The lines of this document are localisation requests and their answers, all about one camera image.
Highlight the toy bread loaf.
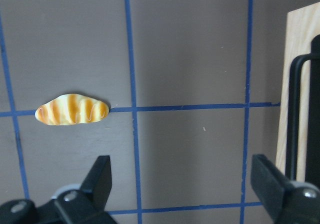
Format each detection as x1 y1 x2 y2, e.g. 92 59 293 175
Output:
34 93 110 126

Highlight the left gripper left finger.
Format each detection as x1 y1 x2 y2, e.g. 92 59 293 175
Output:
80 155 112 209

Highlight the wooden drawer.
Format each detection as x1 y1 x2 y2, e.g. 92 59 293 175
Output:
275 2 320 182

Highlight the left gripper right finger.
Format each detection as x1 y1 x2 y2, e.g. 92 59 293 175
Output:
250 154 294 216

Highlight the black drawer handle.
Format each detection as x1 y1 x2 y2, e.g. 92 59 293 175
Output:
285 35 320 187

